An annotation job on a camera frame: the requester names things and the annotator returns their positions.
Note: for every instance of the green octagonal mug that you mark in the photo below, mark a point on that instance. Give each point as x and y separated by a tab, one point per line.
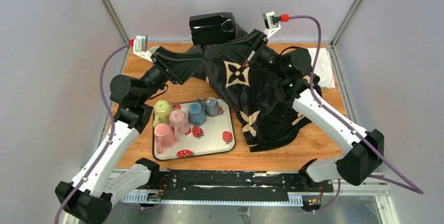
162	110

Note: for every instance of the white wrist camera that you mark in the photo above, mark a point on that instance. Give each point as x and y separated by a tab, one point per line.
139	47
272	24

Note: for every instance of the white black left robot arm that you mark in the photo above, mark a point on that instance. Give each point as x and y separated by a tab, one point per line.
92	193

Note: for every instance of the pink octagonal mug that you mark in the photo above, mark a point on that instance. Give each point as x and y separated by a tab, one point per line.
180	123

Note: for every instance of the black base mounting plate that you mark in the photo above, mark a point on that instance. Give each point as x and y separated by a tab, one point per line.
237	188

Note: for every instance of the grey blue dotted mug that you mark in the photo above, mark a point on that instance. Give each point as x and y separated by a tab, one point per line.
212	107

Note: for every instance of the white folded cloth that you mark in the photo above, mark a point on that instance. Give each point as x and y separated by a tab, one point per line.
323	69

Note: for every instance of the white strawberry tray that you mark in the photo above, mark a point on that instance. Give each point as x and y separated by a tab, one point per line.
214	137

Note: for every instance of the black floral plush blanket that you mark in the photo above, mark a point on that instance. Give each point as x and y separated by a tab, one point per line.
267	123

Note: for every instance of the black mug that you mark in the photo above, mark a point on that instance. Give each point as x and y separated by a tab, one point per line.
213	28

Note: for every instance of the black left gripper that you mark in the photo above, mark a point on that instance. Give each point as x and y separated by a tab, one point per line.
163	65

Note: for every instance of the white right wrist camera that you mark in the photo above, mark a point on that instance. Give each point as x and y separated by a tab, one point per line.
272	24

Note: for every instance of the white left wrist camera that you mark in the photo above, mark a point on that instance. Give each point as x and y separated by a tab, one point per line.
139	47

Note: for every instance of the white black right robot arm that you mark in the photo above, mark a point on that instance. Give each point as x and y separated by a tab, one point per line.
362	150

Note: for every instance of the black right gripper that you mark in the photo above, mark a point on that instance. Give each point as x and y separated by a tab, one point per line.
245	51

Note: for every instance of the pink round mug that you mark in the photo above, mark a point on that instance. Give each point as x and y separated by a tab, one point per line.
164	136

